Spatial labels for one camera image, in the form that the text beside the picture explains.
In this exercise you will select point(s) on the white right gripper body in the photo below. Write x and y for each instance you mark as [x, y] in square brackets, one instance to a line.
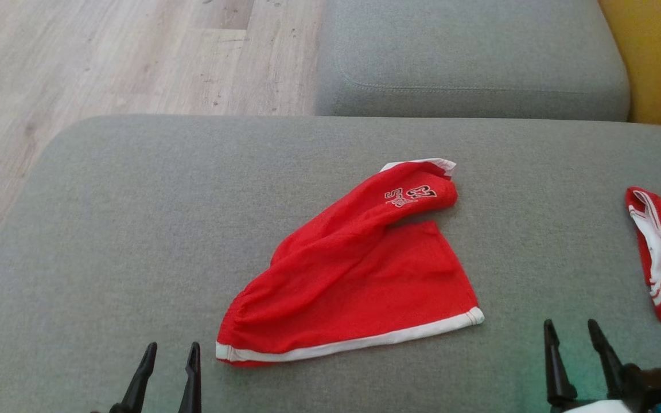
[594, 408]

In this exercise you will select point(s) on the grey sofa seat cushion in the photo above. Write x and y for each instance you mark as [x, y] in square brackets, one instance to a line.
[135, 229]

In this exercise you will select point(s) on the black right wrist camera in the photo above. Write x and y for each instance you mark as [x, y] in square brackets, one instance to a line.
[652, 387]

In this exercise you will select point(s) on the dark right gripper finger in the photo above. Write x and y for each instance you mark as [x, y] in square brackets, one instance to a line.
[557, 373]
[609, 367]

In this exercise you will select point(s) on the grey sofa side cushion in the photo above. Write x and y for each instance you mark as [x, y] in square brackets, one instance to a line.
[468, 57]

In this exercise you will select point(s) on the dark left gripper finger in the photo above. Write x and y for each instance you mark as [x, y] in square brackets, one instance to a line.
[135, 390]
[193, 384]

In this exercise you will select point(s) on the yellow cushion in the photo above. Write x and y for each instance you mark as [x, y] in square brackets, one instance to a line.
[657, 57]

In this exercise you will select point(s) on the red shorts white trim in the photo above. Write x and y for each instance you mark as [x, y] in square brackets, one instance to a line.
[353, 287]

